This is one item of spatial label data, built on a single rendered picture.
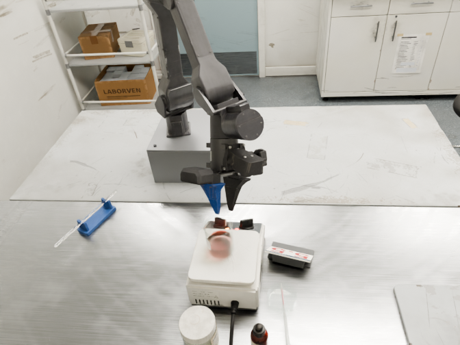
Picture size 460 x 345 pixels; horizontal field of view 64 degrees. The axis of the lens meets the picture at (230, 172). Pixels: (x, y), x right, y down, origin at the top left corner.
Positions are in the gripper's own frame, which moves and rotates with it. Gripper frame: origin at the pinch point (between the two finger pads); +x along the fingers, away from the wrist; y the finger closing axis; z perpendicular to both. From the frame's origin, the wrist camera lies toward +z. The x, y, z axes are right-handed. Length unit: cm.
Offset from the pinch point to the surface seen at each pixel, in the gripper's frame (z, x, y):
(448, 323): 39.2, 18.2, 15.3
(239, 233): 6.6, 6.0, -2.3
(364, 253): 22.1, 11.6, 19.1
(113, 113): -70, -17, 12
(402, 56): -59, -61, 241
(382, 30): -66, -77, 222
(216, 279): 9.9, 11.4, -11.3
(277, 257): 10.5, 11.6, 4.9
